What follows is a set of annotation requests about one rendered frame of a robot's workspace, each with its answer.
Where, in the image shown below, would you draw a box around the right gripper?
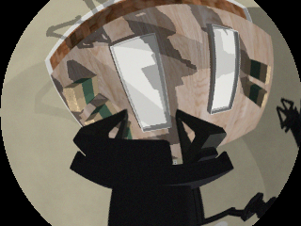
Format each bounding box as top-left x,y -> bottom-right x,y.
277,98 -> 297,137

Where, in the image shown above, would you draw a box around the white shallow tray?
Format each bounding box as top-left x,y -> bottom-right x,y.
110,33 -> 172,132
209,24 -> 240,115

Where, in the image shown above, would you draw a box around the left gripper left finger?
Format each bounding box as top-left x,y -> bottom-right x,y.
78,109 -> 129,138

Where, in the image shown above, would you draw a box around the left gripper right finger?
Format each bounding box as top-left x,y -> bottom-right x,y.
175,109 -> 227,164

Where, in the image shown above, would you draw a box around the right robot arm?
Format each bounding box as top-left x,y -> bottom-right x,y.
246,104 -> 301,218

